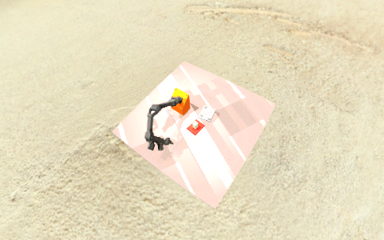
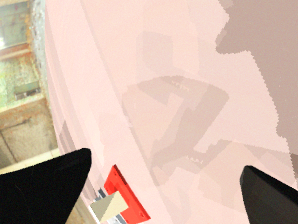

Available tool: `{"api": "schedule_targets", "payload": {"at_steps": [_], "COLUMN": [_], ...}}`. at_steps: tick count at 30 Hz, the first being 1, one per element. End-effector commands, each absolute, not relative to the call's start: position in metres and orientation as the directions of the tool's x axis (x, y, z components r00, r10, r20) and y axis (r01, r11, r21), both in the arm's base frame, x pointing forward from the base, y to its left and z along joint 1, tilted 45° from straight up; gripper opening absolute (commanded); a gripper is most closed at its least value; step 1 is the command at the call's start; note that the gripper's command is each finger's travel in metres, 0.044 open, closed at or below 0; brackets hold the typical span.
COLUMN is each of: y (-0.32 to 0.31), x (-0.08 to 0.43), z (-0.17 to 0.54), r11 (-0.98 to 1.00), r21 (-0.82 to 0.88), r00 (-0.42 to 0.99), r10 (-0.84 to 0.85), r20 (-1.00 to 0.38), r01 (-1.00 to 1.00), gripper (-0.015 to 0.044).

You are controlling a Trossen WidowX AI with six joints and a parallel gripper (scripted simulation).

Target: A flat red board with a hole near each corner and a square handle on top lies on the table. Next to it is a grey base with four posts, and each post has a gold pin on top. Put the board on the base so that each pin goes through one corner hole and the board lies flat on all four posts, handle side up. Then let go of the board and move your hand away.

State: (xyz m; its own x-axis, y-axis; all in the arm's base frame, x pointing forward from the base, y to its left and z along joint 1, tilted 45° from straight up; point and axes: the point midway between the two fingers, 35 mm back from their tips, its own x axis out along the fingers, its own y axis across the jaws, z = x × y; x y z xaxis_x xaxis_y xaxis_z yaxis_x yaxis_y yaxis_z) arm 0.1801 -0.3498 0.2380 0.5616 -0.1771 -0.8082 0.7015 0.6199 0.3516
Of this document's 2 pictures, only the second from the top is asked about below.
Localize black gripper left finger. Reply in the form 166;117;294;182
0;148;92;224

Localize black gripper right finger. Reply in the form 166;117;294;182
239;165;298;224

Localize red square board with corner holes and square handle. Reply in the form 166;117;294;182
89;165;150;224

